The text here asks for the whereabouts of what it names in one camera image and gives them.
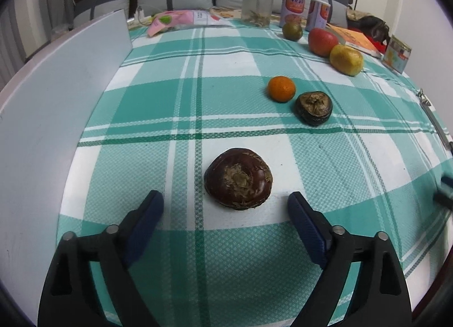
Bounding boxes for yellow green orange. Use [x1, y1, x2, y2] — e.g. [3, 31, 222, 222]
[329, 44, 364, 76]

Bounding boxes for white snack packet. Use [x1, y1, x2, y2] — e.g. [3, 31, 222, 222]
[193, 10, 230, 27]

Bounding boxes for red cloth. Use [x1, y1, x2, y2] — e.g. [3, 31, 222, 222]
[368, 35, 387, 53]

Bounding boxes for pink snack packet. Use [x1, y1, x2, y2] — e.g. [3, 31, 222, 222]
[148, 10, 197, 37]

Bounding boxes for grey curtain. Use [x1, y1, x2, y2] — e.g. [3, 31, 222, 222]
[21, 0, 76, 62]

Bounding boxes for small orange tangerine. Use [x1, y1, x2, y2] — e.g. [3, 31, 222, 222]
[267, 76, 296, 103]

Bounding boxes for dark brown water chestnut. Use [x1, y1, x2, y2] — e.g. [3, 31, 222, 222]
[204, 148, 274, 211]
[295, 91, 333, 127]

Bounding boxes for floral blanket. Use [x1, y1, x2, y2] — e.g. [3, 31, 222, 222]
[127, 7, 284, 30]

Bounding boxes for clear jar with black lid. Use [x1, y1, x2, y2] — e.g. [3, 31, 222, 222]
[242, 0, 275, 27]

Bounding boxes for orange book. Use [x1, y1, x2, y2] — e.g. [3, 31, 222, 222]
[326, 24, 384, 59]

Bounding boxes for red apple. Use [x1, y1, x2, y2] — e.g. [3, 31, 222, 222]
[308, 28, 339, 57]

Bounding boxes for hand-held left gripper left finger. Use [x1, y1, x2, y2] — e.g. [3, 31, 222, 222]
[37, 190, 165, 327]

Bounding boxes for dark bag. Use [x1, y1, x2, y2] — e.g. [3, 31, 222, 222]
[347, 8, 392, 46]

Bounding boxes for white cardboard box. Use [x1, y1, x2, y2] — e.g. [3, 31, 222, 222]
[0, 8, 133, 292]

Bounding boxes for keys with black strap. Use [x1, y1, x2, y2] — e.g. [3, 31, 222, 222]
[416, 88, 453, 152]

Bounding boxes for green checked tablecloth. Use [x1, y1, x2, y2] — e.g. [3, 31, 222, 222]
[57, 24, 453, 327]

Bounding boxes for white printed can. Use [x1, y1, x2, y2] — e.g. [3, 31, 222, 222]
[305, 0, 331, 32]
[281, 0, 306, 28]

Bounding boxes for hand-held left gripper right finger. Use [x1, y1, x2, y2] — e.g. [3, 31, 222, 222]
[287, 191, 413, 327]

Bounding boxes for glass jar with paper label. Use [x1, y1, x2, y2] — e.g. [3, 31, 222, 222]
[382, 34, 413, 74]

